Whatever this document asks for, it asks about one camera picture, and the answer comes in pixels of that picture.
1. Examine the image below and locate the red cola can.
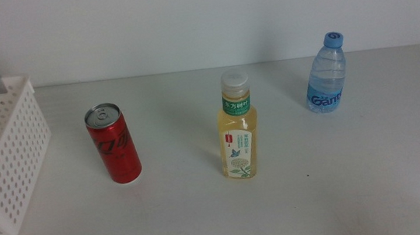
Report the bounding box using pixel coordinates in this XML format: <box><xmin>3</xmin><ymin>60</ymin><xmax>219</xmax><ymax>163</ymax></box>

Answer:
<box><xmin>82</xmin><ymin>100</ymin><xmax>144</xmax><ymax>188</ymax></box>

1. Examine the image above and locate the yellow tea bottle green label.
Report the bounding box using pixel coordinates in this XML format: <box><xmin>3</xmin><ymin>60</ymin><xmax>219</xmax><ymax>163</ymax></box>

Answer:
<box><xmin>212</xmin><ymin>67</ymin><xmax>265</xmax><ymax>183</ymax></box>

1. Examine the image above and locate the clear water bottle blue cap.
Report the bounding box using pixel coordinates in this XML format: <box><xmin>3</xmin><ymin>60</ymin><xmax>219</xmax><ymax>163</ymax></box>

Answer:
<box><xmin>299</xmin><ymin>30</ymin><xmax>352</xmax><ymax>116</ymax></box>

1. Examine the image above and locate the white perforated plastic basket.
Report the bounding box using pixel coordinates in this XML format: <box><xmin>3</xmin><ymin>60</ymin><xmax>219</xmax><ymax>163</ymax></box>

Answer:
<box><xmin>0</xmin><ymin>71</ymin><xmax>63</xmax><ymax>235</ymax></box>

